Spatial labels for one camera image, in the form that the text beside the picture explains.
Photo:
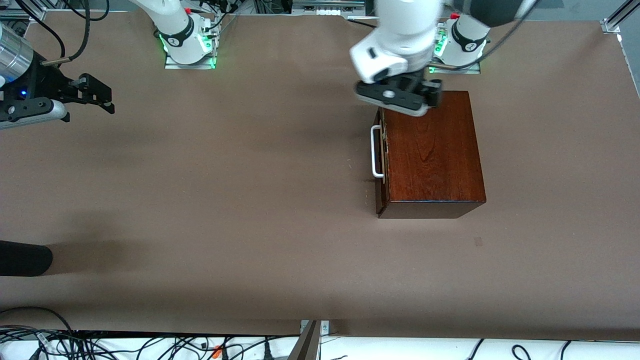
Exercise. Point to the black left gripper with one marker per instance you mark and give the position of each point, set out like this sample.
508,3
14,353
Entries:
429,90

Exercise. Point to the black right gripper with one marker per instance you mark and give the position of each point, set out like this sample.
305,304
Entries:
44,83

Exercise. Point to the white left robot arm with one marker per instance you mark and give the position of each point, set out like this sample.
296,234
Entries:
405,30

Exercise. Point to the dark brown wooden cabinet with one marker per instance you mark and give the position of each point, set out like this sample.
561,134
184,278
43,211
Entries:
430,150

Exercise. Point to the grey power strip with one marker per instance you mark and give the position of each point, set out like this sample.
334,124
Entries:
330,7

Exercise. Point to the black rounded object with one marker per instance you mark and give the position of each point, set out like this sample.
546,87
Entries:
25,258

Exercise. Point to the orange plug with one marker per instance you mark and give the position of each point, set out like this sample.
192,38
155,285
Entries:
217,352

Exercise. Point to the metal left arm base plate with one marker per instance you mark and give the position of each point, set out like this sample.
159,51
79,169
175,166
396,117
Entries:
460,71

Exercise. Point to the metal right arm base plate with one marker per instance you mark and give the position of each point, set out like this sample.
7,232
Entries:
190,66

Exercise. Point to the aluminium frame profile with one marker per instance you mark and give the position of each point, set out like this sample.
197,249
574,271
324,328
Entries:
617,17

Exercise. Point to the grey metal post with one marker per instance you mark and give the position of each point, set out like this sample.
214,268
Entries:
307,345

